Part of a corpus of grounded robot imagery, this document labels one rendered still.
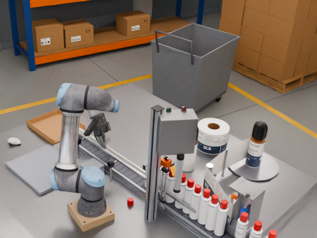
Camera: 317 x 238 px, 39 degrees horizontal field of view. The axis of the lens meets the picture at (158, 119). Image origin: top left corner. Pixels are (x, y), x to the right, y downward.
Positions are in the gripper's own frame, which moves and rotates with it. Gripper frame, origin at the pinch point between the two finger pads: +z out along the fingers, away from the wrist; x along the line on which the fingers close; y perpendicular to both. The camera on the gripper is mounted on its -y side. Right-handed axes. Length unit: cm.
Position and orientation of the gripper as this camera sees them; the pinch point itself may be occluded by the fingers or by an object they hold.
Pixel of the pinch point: (103, 148)
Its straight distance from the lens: 268.0
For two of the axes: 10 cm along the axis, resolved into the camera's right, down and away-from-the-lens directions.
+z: 3.1, 9.4, 1.6
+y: 6.9, -3.4, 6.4
